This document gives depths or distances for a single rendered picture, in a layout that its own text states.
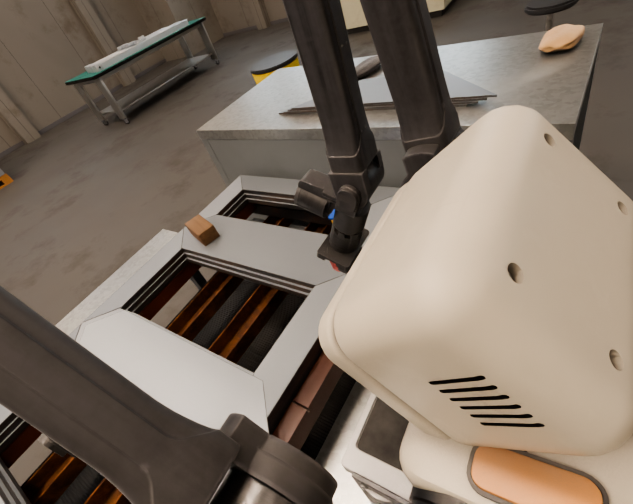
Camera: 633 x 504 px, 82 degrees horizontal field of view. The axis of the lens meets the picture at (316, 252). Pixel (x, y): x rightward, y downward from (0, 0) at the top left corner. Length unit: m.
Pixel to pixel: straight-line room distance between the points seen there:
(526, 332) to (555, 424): 0.05
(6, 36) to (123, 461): 10.04
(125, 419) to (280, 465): 0.10
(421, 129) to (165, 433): 0.39
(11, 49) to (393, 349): 10.08
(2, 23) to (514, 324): 10.20
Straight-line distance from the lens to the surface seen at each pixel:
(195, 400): 0.89
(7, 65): 10.08
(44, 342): 0.28
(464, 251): 0.19
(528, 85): 1.19
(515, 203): 0.23
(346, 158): 0.53
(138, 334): 1.13
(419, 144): 0.47
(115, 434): 0.27
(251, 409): 0.81
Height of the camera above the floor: 1.52
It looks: 40 degrees down
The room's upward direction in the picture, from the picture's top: 23 degrees counter-clockwise
